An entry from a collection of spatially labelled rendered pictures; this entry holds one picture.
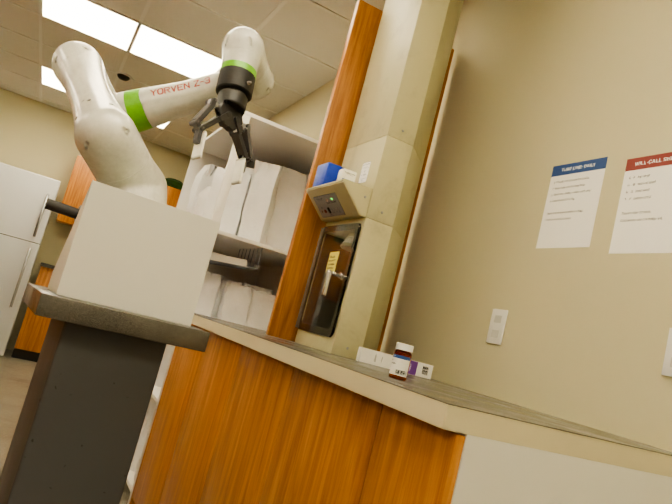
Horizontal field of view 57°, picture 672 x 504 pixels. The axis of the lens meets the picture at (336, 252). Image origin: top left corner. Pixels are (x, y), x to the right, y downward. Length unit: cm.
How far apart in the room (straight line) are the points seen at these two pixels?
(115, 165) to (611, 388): 130
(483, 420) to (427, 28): 162
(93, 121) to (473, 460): 98
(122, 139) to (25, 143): 613
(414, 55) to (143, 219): 131
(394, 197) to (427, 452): 123
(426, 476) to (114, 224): 74
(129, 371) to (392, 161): 123
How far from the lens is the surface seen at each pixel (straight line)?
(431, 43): 235
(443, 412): 100
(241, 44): 164
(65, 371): 128
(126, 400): 131
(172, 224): 130
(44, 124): 753
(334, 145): 248
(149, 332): 123
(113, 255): 127
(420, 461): 109
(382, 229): 211
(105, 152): 138
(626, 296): 176
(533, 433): 112
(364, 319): 208
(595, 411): 176
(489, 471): 108
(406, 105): 223
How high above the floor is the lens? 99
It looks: 8 degrees up
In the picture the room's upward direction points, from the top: 15 degrees clockwise
